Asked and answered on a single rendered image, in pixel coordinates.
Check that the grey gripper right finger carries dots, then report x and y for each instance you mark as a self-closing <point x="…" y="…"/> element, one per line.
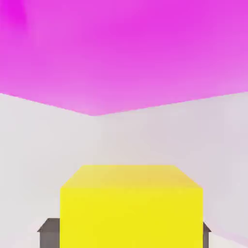
<point x="205" y="237"/>

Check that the large magenta box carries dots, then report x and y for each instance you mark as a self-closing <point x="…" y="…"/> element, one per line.
<point x="124" y="52"/>

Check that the small yellow cube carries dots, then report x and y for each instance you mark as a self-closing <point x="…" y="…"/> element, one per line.
<point x="131" y="209"/>

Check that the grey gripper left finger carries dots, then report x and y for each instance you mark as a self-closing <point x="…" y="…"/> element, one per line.
<point x="50" y="234"/>

